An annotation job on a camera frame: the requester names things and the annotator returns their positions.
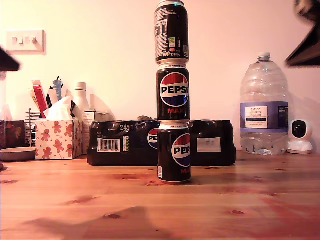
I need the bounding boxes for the black Pepsi Max can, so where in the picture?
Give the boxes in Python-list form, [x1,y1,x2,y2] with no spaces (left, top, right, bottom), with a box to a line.
[153,0,190,65]
[157,120,192,185]
[156,63,191,121]

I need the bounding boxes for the shrink-wrapped Pepsi can pack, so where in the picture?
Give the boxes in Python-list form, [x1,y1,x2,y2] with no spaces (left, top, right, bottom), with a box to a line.
[86,115,237,167]

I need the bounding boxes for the cream sachet packet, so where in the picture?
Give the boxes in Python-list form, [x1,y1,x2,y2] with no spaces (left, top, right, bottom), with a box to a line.
[27,87,41,113]

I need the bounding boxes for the red sachet packet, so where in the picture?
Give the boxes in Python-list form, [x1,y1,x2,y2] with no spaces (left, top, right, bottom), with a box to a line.
[31,84,48,119]

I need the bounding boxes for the large clear water bottle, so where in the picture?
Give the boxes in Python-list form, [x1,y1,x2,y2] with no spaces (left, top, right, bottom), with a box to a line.
[239,52,290,156]

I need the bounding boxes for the blue packet with straws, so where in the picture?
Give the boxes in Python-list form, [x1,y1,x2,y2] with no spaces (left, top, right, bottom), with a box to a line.
[51,75,65,100]

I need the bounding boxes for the white striped sachet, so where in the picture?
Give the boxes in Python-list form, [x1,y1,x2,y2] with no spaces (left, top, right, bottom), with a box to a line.
[46,89,61,109]

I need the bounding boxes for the white paper tissue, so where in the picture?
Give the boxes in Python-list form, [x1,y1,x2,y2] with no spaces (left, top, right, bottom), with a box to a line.
[43,96,76,121]

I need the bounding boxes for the dark red patterned box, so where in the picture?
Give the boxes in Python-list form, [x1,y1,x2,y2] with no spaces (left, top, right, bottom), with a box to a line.
[4,120,26,149]

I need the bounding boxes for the white matte bottle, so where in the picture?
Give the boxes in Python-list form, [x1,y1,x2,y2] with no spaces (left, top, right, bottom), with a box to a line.
[71,81,91,119]

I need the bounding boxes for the gingerbread print tissue box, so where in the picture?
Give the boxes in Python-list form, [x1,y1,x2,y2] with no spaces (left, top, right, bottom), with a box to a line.
[34,119,84,160]

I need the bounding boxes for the grey round plate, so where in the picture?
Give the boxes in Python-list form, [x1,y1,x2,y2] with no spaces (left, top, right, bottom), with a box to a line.
[0,147,36,162]

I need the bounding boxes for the small white box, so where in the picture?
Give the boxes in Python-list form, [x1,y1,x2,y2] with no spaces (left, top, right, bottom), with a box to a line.
[81,111,96,155]

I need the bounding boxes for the torn cardboard box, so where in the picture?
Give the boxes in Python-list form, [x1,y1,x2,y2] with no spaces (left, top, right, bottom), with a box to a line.
[94,111,116,123]

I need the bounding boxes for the white wall light switch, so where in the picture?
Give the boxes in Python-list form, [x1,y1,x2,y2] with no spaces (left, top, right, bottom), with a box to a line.
[5,29,46,55]

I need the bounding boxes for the metal wire holder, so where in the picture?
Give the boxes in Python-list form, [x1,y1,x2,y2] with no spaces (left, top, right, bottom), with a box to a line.
[24,107,42,147]

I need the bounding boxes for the small white round camera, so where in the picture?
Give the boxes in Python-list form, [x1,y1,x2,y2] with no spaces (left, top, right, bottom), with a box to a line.
[286,119,314,155]

